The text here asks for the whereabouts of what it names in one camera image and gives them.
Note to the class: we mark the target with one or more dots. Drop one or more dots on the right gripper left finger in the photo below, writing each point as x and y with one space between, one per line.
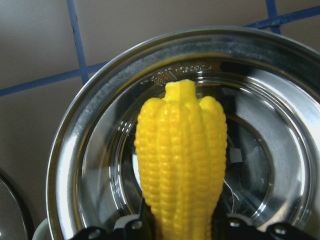
138 226

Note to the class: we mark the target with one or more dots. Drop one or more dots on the yellow toy corn cob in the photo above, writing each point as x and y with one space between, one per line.
180 143

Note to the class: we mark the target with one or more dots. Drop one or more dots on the glass pot lid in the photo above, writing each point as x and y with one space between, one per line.
15 218

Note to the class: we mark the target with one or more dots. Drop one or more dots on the white electric cooking pot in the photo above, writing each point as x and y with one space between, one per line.
269 88

